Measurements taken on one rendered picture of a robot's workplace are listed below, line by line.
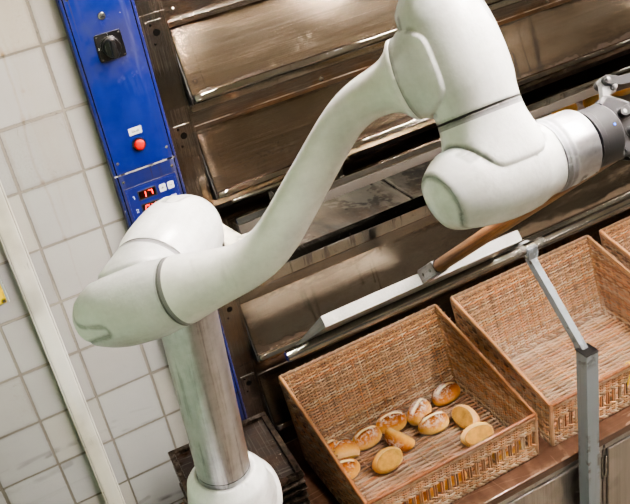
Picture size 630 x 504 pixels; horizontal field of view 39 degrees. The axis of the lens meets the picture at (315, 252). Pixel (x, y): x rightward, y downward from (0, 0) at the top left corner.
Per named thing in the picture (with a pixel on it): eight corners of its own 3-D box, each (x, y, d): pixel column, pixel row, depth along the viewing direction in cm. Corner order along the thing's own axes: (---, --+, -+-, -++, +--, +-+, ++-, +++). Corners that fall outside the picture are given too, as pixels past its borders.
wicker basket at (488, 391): (291, 445, 273) (273, 374, 259) (444, 370, 291) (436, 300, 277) (372, 549, 234) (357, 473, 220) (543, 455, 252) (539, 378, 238)
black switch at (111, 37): (100, 63, 200) (86, 15, 194) (127, 54, 202) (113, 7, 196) (105, 66, 197) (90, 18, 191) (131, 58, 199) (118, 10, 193)
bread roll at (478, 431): (498, 440, 256) (491, 437, 262) (491, 418, 257) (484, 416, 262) (466, 452, 254) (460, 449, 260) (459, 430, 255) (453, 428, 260)
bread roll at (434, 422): (442, 415, 271) (441, 401, 268) (454, 428, 265) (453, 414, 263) (414, 428, 268) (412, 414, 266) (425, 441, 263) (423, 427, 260)
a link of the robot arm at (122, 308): (138, 275, 118) (174, 223, 129) (38, 312, 125) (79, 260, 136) (190, 350, 123) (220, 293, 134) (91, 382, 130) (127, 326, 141)
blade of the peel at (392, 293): (522, 239, 218) (517, 229, 218) (325, 327, 200) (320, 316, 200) (463, 274, 252) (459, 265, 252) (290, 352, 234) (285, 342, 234)
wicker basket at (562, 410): (453, 365, 292) (445, 295, 278) (588, 300, 310) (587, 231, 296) (552, 450, 253) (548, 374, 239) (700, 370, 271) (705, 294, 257)
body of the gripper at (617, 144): (549, 124, 113) (605, 101, 116) (580, 184, 112) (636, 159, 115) (580, 99, 106) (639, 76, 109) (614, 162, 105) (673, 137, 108)
